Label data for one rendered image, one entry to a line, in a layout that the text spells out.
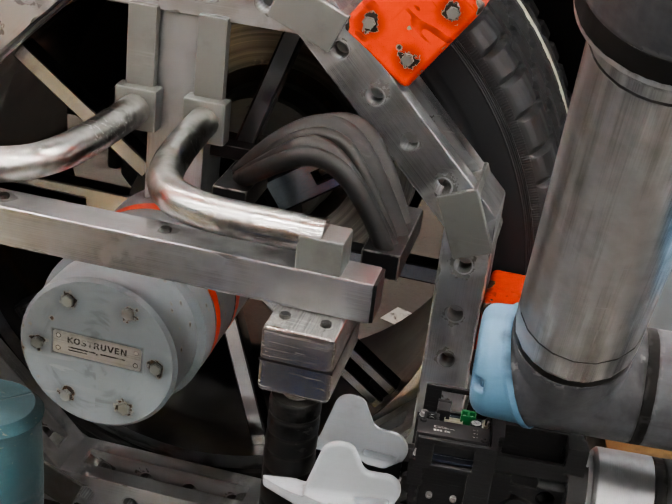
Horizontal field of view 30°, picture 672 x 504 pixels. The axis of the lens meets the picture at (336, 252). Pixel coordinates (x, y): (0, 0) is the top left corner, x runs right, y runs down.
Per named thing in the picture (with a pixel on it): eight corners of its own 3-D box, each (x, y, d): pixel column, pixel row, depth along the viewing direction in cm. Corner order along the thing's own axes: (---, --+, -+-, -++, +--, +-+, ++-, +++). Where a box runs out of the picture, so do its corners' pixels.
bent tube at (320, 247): (397, 177, 99) (415, 48, 95) (340, 280, 82) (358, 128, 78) (187, 136, 102) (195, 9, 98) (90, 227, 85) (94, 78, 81)
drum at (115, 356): (259, 329, 115) (272, 188, 109) (177, 454, 97) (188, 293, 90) (116, 297, 118) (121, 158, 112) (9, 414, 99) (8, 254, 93)
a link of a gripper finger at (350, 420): (295, 368, 90) (418, 401, 88) (287, 437, 92) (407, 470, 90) (280, 389, 87) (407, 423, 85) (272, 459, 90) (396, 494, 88)
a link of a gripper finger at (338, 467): (268, 419, 84) (406, 431, 84) (261, 491, 86) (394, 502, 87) (267, 446, 81) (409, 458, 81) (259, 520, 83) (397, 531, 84)
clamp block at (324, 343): (358, 343, 91) (367, 278, 88) (327, 407, 83) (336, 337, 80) (291, 328, 92) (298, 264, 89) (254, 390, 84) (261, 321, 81)
